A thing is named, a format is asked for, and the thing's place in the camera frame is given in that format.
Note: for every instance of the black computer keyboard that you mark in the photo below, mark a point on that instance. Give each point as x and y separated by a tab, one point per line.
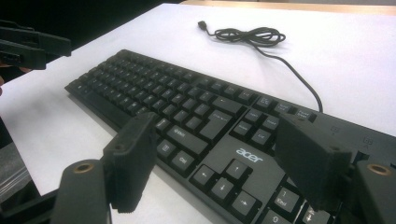
224	149

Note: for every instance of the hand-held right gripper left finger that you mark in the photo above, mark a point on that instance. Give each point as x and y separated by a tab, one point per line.
132	161

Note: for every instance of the wooden table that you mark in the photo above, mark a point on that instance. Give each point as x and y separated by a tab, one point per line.
311	6

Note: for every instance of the white table board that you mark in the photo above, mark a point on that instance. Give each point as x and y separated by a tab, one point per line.
342	62

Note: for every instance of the aluminium floor rail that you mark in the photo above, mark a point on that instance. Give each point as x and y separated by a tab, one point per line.
12	183

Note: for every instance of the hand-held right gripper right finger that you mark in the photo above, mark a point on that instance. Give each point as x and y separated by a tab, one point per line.
311	161

